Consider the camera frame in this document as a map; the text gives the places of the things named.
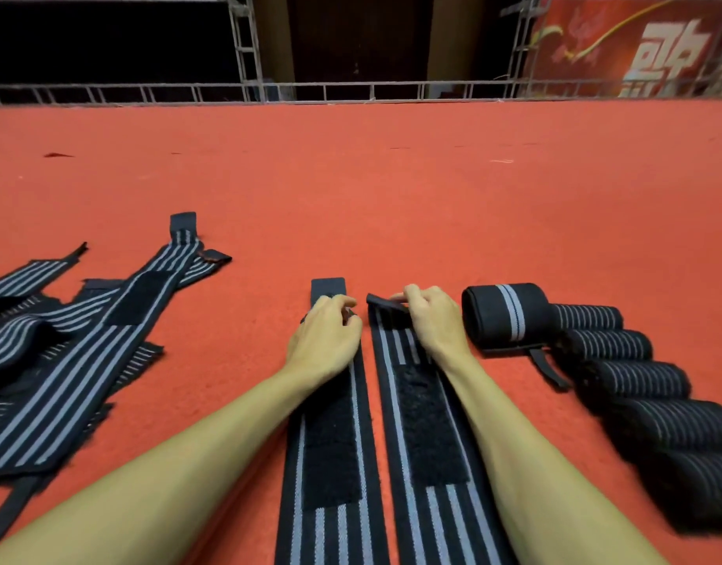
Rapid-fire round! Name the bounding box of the person's left hand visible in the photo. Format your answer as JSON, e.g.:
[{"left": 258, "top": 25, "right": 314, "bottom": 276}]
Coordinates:
[{"left": 284, "top": 294, "right": 364, "bottom": 387}]

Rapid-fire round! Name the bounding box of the person's right hand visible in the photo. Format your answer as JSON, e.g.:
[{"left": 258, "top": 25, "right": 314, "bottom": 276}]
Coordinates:
[{"left": 390, "top": 284, "right": 476, "bottom": 364}]

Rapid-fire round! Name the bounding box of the black striped wrist wrap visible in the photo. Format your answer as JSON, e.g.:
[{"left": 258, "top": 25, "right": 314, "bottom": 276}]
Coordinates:
[
  {"left": 574, "top": 359, "right": 692, "bottom": 408},
  {"left": 275, "top": 277, "right": 391, "bottom": 565},
  {"left": 602, "top": 397, "right": 722, "bottom": 461},
  {"left": 640, "top": 450, "right": 722, "bottom": 535},
  {"left": 550, "top": 303, "right": 624, "bottom": 334},
  {"left": 558, "top": 328, "right": 654, "bottom": 363},
  {"left": 366, "top": 293, "right": 518, "bottom": 565}
]

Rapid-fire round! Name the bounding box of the person's right forearm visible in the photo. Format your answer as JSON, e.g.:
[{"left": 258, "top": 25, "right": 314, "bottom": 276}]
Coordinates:
[{"left": 436, "top": 347, "right": 669, "bottom": 565}]

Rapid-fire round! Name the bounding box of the person's left forearm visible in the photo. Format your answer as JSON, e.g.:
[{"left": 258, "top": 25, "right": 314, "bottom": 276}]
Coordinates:
[{"left": 0, "top": 361, "right": 338, "bottom": 565}]

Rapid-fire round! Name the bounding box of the rolled wrap with white band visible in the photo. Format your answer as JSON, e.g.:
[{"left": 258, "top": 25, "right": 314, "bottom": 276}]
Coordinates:
[{"left": 461, "top": 282, "right": 572, "bottom": 392}]

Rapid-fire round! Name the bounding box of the rolled black striped wrist wrap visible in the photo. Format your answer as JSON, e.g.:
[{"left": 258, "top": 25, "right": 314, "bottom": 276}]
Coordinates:
[
  {"left": 558, "top": 328, "right": 654, "bottom": 363},
  {"left": 640, "top": 450, "right": 722, "bottom": 535},
  {"left": 550, "top": 303, "right": 624, "bottom": 334},
  {"left": 602, "top": 397, "right": 722, "bottom": 461},
  {"left": 574, "top": 359, "right": 692, "bottom": 408}
]

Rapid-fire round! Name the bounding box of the dark wooden door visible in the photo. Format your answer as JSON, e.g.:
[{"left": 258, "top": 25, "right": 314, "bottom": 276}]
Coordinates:
[{"left": 287, "top": 0, "right": 433, "bottom": 84}]

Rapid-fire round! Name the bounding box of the pile of unrolled wrist wraps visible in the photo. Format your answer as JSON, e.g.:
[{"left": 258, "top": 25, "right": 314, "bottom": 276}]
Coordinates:
[{"left": 0, "top": 212, "right": 233, "bottom": 548}]

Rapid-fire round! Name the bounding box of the red printed banner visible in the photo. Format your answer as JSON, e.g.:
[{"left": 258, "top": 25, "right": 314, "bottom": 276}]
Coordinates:
[{"left": 528, "top": 0, "right": 722, "bottom": 100}]

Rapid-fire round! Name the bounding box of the horizontal metal truss rail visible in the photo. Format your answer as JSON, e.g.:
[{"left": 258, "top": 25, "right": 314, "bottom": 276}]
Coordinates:
[{"left": 0, "top": 80, "right": 722, "bottom": 107}]

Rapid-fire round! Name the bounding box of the upright metal truss post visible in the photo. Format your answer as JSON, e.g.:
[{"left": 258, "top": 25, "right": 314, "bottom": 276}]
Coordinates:
[
  {"left": 501, "top": 0, "right": 551, "bottom": 99},
  {"left": 226, "top": 0, "right": 267, "bottom": 104}
]

